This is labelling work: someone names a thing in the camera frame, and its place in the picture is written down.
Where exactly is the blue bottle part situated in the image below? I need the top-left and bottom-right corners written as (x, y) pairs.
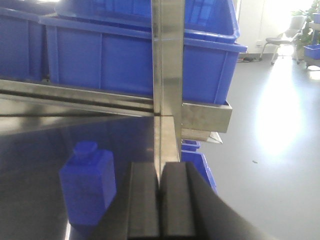
top-left (59, 141), bottom-right (117, 226)

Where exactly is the grey stool chair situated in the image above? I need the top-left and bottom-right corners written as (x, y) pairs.
top-left (259, 15), bottom-right (307, 66)

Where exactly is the steel shelf rack by table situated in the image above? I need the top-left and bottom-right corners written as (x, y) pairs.
top-left (0, 0), bottom-right (233, 145)

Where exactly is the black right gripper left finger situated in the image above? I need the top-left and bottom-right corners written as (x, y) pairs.
top-left (127, 162), bottom-right (160, 240)

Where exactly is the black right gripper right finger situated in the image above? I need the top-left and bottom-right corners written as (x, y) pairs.
top-left (160, 162), bottom-right (272, 240)

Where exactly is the blue bin on shelf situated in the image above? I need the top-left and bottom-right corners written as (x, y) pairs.
top-left (0, 2), bottom-right (52, 81)
top-left (39, 16), bottom-right (247, 105)

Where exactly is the blue bin stacked on top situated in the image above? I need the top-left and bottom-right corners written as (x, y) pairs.
top-left (54, 0), bottom-right (240, 44)

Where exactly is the blue bin right on shelf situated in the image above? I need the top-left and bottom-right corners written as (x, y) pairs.
top-left (39, 16), bottom-right (247, 105)

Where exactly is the blue bin below shelf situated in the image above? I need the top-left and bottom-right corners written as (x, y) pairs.
top-left (181, 139), bottom-right (217, 194)

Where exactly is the blue bin left on shelf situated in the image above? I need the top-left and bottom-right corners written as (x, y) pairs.
top-left (0, 2), bottom-right (52, 81)

